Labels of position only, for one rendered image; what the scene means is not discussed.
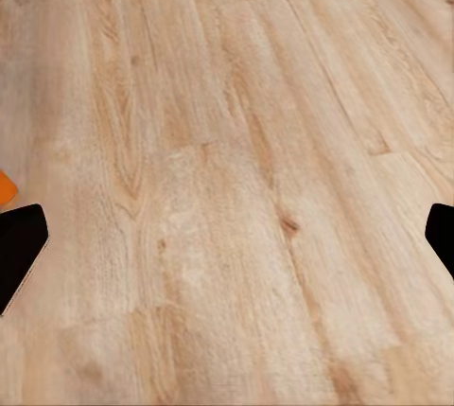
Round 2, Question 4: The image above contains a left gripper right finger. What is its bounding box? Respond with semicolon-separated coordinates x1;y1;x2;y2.
425;203;454;278

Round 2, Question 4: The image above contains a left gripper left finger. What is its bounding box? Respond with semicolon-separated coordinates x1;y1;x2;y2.
0;203;48;315

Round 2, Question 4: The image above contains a can of soda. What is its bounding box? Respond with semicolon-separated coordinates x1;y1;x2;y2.
0;172;19;206

